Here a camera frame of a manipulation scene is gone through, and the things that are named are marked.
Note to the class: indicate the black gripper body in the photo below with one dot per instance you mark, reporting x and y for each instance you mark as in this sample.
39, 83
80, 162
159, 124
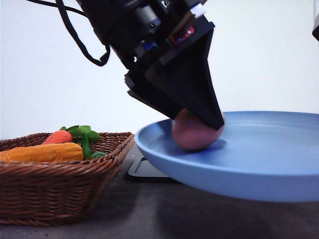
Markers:
158, 33

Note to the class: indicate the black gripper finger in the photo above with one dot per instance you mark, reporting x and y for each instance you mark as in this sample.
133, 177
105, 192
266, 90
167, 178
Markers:
150, 93
186, 80

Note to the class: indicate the black cable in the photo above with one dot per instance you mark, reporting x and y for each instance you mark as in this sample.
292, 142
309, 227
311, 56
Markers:
85, 50

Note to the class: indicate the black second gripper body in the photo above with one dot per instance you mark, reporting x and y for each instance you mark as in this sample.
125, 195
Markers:
315, 28

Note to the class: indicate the dark green rectangular tray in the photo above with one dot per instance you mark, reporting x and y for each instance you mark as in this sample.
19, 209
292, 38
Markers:
142, 168

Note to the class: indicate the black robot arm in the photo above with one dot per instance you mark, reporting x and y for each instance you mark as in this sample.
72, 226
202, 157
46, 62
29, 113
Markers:
111, 17

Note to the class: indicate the orange toy corn cob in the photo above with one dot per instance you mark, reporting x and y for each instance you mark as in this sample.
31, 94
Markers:
49, 152

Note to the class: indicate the brown egg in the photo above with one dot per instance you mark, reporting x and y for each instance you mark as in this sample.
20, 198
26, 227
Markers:
191, 132

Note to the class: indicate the blue round plate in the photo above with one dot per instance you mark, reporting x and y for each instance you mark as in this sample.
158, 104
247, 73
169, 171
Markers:
268, 154

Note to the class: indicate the green toy leafy vegetable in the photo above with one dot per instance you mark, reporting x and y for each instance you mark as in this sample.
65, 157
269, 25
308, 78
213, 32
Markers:
84, 135

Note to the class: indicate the orange toy carrot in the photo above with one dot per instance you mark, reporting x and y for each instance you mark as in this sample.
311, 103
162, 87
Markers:
61, 136

